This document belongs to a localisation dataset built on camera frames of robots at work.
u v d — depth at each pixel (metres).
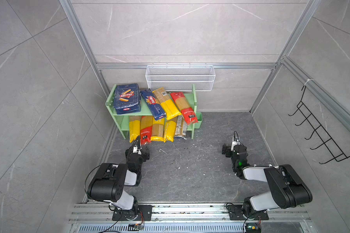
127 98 0.82
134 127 0.92
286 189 0.44
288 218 0.74
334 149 0.61
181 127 0.90
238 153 0.70
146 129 0.89
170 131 0.88
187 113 0.78
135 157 0.71
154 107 0.80
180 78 1.00
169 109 0.81
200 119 1.10
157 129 0.90
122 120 0.98
